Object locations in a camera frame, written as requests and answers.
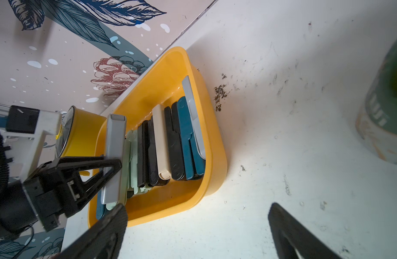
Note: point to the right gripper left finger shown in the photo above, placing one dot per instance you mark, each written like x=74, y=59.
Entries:
x=102, y=241

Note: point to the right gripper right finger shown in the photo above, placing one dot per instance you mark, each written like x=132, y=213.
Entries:
x=292, y=240

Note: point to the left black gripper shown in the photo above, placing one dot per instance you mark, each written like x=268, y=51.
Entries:
x=66, y=185

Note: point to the mint green pliers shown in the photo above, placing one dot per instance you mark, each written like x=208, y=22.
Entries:
x=127, y=168

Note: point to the black pliers pair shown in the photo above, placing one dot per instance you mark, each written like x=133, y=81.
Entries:
x=143, y=164

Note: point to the beige pruning pliers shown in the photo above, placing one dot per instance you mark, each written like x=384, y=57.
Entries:
x=161, y=142

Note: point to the dark teal pliers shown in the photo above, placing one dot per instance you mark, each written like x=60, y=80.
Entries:
x=194, y=165
x=100, y=208

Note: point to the grey pruning pliers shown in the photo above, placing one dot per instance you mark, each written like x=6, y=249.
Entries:
x=115, y=189
x=188, y=93

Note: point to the dark teal pliers bottom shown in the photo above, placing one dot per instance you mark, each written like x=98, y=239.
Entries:
x=100, y=208

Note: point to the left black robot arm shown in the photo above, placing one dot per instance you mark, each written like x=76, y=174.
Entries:
x=16, y=212

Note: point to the yellow pot with dark lid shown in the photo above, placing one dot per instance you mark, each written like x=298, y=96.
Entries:
x=78, y=133

